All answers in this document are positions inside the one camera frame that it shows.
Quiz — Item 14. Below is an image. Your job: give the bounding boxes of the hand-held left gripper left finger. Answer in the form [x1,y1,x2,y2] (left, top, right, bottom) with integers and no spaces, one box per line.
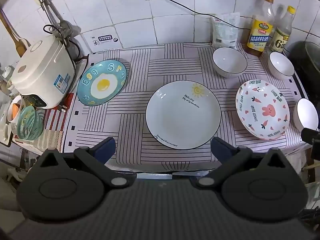
[37,137,137,188]

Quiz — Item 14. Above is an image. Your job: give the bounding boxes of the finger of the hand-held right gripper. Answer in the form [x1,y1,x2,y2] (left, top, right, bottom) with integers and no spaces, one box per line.
[301,127,320,146]

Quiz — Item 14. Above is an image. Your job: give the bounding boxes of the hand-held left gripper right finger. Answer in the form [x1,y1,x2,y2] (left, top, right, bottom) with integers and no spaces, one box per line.
[191,137,288,188]

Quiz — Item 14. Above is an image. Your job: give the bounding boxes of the white bowl with dark rim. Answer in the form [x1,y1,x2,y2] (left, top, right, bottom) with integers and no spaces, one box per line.
[293,98,319,132]

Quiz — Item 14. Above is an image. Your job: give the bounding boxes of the white sun print plate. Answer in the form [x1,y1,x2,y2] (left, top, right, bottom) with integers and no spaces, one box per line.
[146,80,222,150]

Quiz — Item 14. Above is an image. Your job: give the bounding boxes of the pink rabbit print plate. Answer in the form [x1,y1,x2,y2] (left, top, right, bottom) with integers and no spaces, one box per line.
[236,79,290,140]

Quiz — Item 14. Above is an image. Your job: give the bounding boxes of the blue fried egg plate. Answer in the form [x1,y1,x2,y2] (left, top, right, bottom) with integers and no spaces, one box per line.
[77,60,127,106]

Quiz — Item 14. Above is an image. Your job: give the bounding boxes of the red striped cloth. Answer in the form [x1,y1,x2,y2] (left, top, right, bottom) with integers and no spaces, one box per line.
[42,92,75,132]

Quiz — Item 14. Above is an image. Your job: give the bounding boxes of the dark wok with lid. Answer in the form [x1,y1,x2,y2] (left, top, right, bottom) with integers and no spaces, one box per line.
[285,41,320,100]

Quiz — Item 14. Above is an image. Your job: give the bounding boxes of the small white ribbed bowl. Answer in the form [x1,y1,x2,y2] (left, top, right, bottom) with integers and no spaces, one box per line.
[268,52,295,78]

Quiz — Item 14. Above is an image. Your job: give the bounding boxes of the green plastic colander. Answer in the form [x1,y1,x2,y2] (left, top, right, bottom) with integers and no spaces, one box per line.
[17,105,44,140]

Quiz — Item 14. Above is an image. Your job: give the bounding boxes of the large white bowl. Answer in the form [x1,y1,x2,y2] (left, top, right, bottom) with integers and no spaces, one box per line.
[212,47,248,79]

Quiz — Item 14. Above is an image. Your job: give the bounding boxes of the striped white tablecloth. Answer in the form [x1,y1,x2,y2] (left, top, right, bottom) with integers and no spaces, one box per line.
[60,42,310,173]

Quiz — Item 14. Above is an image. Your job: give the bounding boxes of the white container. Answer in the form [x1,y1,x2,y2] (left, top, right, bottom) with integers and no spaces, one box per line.
[7,95,27,134]

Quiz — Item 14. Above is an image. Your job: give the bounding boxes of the yellow cap vinegar bottle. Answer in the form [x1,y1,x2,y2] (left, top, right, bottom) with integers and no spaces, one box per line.
[269,6,296,53]

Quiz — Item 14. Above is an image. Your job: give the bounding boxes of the white rice cooker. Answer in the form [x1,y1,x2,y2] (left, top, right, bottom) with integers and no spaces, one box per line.
[11,35,77,109]

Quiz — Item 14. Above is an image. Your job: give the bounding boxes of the yellow label cooking wine bottle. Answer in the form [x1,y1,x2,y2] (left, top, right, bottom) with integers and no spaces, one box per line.
[244,0,275,57]

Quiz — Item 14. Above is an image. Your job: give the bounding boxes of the white salt bag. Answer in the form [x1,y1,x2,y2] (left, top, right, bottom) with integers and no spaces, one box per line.
[211,12,241,50]

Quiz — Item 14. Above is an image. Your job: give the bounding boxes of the wooden spatula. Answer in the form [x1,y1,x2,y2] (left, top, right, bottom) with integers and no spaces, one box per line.
[0,12,27,55]

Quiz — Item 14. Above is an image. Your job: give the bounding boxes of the metal hanging utensils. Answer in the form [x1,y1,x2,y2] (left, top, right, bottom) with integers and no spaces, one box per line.
[32,0,73,38]

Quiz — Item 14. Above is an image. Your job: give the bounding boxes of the white wall sticker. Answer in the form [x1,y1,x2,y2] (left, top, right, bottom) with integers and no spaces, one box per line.
[91,34,118,47]

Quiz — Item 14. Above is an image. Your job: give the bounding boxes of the black rice cooker cable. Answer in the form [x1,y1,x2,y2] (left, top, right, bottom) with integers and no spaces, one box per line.
[44,24,81,64]

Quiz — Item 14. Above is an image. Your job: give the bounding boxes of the black charger cable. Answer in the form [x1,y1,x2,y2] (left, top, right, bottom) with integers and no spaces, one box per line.
[156,0,248,30]

